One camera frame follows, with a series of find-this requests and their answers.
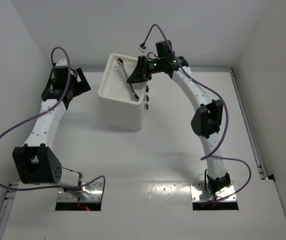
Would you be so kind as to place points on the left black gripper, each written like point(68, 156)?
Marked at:
point(82, 86)

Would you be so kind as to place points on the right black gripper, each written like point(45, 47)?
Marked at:
point(139, 74)

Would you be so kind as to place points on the long silver ratchet wrench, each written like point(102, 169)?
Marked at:
point(133, 92)

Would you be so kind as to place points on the white drawer cabinet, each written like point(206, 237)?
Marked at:
point(119, 108)

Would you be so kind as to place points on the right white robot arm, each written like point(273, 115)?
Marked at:
point(207, 119)

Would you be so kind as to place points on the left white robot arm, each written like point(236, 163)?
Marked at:
point(35, 160)

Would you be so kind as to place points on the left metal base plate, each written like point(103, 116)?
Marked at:
point(90, 193)

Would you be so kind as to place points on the metal base plate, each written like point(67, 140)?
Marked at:
point(200, 195)
point(90, 193)

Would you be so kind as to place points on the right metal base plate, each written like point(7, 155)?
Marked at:
point(200, 195)

